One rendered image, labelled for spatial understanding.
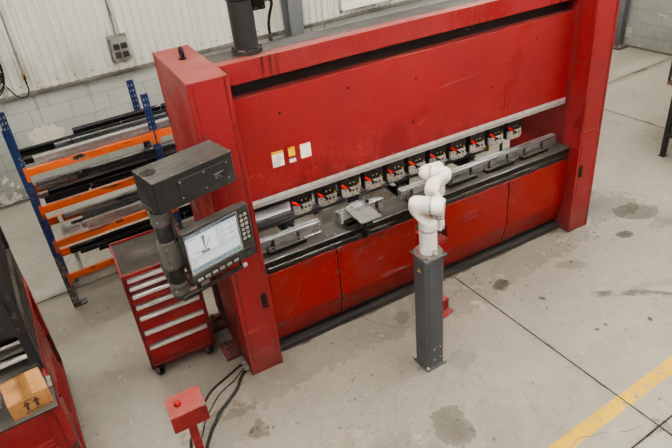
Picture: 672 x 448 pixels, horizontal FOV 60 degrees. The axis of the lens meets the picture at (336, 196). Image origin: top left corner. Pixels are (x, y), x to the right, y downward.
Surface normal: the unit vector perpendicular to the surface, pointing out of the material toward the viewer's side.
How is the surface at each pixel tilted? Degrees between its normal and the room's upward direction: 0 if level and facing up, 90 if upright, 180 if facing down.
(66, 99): 90
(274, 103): 90
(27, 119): 90
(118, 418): 0
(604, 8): 90
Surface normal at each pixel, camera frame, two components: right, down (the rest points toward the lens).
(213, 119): 0.48, 0.40
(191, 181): 0.67, 0.32
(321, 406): -0.09, -0.86
